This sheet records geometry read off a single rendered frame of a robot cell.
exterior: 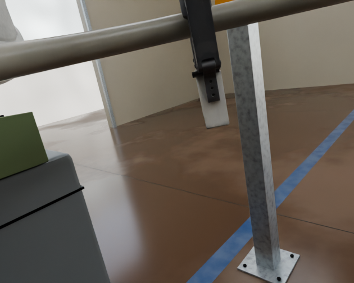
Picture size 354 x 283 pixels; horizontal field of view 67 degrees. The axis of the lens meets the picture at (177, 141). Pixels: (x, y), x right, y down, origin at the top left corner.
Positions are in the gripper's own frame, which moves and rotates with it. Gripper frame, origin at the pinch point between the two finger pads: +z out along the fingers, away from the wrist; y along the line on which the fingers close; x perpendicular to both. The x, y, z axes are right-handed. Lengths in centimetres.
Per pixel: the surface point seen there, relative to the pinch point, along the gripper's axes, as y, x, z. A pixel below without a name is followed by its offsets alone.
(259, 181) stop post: -55, 15, 48
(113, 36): 5.0, -9.4, -10.0
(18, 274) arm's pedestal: 9.2, -30.0, 16.1
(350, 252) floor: -56, 50, 91
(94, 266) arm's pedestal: 2.3, -23.9, 23.0
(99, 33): 5.6, -10.7, -10.5
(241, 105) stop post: -60, 14, 18
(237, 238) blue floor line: -75, 5, 91
